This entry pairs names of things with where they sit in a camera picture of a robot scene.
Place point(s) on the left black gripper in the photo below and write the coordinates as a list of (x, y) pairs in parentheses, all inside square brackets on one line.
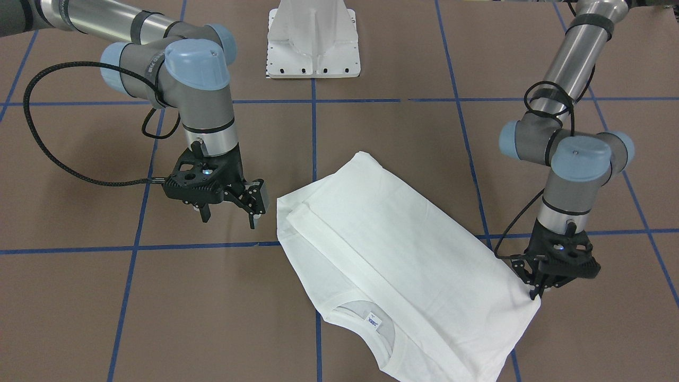
[(537, 238)]

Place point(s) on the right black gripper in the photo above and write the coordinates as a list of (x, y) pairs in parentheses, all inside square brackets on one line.
[(235, 171)]

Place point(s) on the white long-sleeve printed shirt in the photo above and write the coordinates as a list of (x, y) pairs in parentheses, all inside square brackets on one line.
[(374, 256)]

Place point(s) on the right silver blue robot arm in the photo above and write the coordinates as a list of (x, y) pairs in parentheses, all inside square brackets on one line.
[(171, 64)]

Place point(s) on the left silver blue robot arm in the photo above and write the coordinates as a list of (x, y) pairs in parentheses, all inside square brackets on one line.
[(580, 163)]

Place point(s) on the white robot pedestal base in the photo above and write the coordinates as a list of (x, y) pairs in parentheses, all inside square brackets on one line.
[(312, 40)]

